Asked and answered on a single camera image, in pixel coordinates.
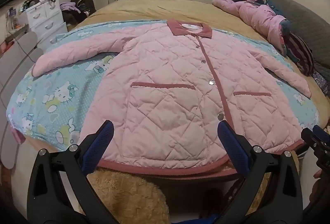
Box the white drawer unit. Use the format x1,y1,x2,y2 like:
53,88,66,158
26,0,69,50

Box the grey quilted headboard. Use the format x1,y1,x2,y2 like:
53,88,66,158
256,0,330,85

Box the pink quilted jacket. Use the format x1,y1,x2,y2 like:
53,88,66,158
31,19,311,178

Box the crumpled pink quilted garment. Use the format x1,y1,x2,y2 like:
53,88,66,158
211,0,292,57

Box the dark striped pillow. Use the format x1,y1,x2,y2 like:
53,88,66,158
285,32,315,76

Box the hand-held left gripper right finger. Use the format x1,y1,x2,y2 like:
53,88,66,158
217,120,303,224

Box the dark clothes and bag pile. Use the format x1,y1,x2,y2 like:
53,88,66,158
71,0,96,18

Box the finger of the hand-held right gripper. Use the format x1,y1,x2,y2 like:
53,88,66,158
301,125,330,154

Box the dark floral cloth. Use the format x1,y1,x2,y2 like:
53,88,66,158
312,72,330,97

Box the grey chair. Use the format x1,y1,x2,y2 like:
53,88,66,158
0,31,45,170

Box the tan bed cover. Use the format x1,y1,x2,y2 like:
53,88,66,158
68,0,328,125

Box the tan fluffy plush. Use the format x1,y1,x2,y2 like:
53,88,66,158
86,169,170,224

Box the purple clothes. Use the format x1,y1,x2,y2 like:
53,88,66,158
60,2,81,14

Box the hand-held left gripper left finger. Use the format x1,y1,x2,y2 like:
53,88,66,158
27,120,115,224

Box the blue cartoon printed blanket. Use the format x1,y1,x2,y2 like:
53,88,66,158
6,19,321,148

